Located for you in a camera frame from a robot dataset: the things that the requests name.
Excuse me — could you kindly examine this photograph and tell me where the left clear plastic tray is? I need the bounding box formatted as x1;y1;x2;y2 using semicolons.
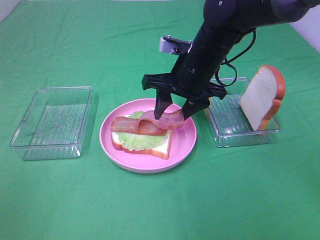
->
9;86;93;161

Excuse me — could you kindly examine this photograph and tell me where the right clear plastic tray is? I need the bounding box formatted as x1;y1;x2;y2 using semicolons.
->
204;77;281;148

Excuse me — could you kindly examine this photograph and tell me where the pink round plate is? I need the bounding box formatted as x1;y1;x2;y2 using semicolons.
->
99;98;197;174

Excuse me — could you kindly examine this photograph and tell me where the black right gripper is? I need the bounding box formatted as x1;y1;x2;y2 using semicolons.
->
141;53;227;120

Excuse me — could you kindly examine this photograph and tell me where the clear plastic tray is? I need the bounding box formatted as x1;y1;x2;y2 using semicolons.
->
204;77;281;148
9;86;93;161

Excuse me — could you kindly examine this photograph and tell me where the bacon strip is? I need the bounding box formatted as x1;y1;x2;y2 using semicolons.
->
111;116;167;136
138;109;185;130

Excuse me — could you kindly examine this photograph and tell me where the green lettuce leaf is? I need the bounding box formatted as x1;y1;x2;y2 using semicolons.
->
111;111;172;153

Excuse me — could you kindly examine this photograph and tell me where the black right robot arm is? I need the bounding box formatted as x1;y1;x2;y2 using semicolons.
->
142;0;320;120

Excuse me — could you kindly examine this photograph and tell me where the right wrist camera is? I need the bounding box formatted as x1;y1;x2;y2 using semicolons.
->
159;35;193;56

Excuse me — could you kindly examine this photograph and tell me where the bread slice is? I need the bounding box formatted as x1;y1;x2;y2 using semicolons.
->
111;130;173;160
239;65;286;131

